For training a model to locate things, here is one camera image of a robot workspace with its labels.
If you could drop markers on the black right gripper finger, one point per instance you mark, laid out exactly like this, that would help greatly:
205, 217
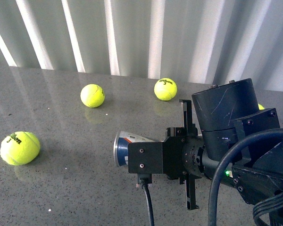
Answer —
187, 114
189, 182

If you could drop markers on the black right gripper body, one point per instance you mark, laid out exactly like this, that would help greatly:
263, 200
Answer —
180, 151

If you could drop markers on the clear Wilson tennis can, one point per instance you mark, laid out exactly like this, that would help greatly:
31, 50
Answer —
120, 147

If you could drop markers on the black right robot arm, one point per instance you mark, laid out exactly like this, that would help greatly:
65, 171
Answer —
227, 138

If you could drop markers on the far Wilson tennis ball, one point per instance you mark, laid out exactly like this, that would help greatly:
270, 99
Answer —
165, 89

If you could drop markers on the wilson tennis ball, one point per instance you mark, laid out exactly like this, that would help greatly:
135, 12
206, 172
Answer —
165, 89
20, 148

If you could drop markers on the right plain tennis ball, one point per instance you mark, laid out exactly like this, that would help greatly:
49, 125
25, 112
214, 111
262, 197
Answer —
261, 107

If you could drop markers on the plain tennis ball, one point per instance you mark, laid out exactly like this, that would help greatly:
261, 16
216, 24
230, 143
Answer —
92, 95
261, 107

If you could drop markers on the plain middle tennis ball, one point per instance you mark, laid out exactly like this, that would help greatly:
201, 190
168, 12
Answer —
92, 95

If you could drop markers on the near Wilson tennis ball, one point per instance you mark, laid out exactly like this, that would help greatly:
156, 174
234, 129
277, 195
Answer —
20, 148

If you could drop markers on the white pleated curtain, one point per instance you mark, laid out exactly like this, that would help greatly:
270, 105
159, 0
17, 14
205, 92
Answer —
200, 41

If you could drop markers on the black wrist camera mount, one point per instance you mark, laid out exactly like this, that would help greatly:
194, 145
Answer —
144, 160

